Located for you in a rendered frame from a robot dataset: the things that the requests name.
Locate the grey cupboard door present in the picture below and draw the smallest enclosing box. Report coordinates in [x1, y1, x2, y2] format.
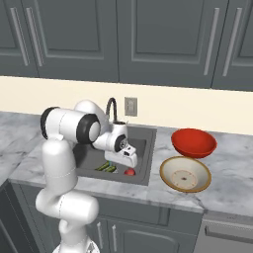
[21, 0, 121, 84]
[86, 217, 113, 253]
[116, 0, 229, 90]
[211, 0, 253, 92]
[109, 218, 200, 253]
[0, 0, 41, 78]

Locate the cream bowl with brown rim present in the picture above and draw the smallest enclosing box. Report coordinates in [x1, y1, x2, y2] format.
[159, 155, 212, 194]

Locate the green squash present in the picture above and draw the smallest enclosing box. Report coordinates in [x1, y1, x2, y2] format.
[104, 165, 119, 174]
[95, 160, 112, 172]

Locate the silver lower cupboard handle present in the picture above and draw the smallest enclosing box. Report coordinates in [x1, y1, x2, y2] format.
[111, 224, 119, 253]
[96, 221, 104, 250]

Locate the dark dishwasher handle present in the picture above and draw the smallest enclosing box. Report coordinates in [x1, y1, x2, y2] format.
[204, 224, 253, 245]

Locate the grey lower cupboard door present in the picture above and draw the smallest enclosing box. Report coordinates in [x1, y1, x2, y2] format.
[86, 217, 113, 253]
[109, 218, 200, 253]

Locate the silver upper cupboard handle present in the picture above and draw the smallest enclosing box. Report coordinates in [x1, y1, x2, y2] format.
[221, 7, 244, 78]
[9, 6, 31, 67]
[203, 7, 220, 76]
[25, 6, 44, 68]

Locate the silver cupboard handle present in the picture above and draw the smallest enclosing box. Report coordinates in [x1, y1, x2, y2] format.
[25, 6, 44, 68]
[203, 7, 220, 76]
[96, 221, 104, 250]
[9, 6, 31, 67]
[111, 224, 119, 253]
[221, 7, 244, 78]

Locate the grey panel under sink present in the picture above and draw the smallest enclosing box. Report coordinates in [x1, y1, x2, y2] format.
[97, 194, 205, 229]

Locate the black curved faucet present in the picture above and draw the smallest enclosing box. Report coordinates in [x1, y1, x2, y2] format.
[105, 97, 128, 127]

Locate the grey upper cupboard door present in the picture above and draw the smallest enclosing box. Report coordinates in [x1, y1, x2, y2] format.
[0, 0, 41, 78]
[21, 0, 121, 84]
[116, 0, 229, 90]
[211, 0, 253, 92]

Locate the grey dishwasher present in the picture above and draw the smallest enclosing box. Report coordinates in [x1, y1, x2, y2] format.
[193, 211, 253, 253]

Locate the grey sink basin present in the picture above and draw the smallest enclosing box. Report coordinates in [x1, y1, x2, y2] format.
[72, 123, 158, 187]

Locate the grey wall outlet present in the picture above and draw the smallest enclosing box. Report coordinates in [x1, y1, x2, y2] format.
[124, 96, 138, 118]

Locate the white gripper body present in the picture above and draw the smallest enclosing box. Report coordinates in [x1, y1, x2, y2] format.
[104, 149, 139, 169]

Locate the grey lower cupboard run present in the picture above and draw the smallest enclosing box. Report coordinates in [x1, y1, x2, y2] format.
[0, 180, 64, 253]

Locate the red bowl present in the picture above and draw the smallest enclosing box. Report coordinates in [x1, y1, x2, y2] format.
[170, 127, 218, 160]

